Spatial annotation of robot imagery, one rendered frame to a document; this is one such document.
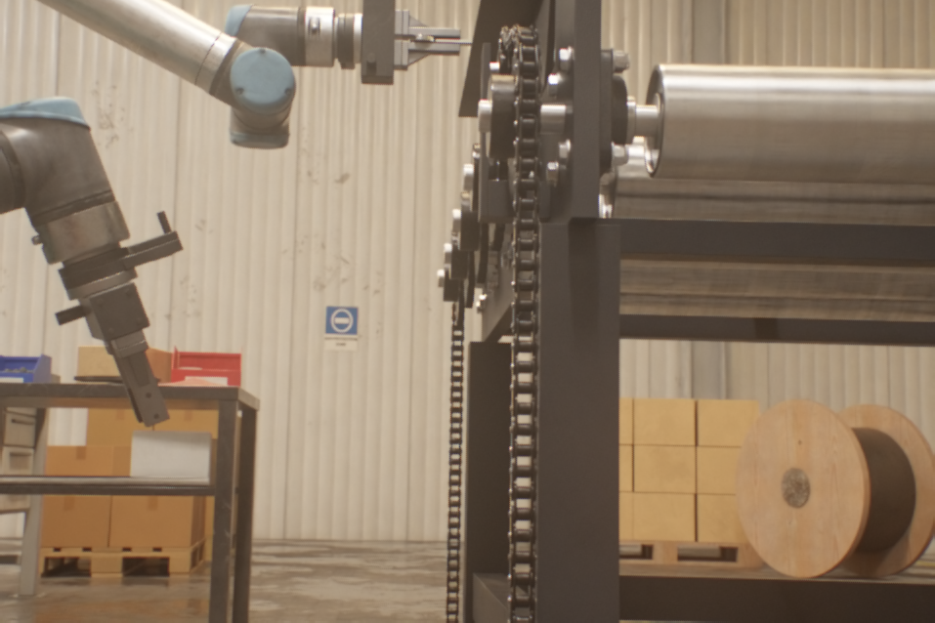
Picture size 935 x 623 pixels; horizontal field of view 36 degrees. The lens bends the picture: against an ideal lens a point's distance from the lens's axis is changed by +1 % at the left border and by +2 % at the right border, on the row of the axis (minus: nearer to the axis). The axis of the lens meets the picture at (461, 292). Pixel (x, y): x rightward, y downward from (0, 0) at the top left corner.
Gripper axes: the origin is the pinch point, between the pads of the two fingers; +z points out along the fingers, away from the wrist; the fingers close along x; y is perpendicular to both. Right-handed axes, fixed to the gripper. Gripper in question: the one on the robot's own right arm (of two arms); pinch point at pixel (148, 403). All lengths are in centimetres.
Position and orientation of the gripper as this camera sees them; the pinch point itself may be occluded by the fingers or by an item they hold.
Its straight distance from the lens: 161.0
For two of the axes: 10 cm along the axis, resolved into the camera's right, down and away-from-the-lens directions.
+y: -8.8, 3.4, -3.2
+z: 3.2, 9.4, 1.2
